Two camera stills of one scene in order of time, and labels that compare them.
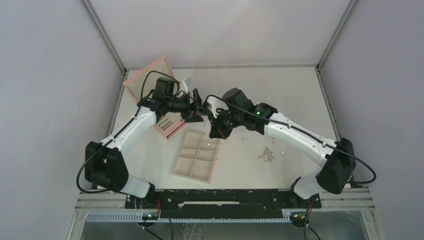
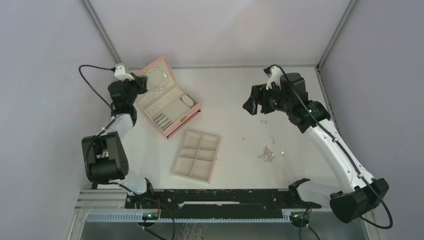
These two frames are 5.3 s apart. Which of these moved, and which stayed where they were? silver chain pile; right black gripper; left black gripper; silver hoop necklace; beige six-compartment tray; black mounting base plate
Moved: right black gripper; silver hoop necklace; left black gripper
Stayed: black mounting base plate; silver chain pile; beige six-compartment tray
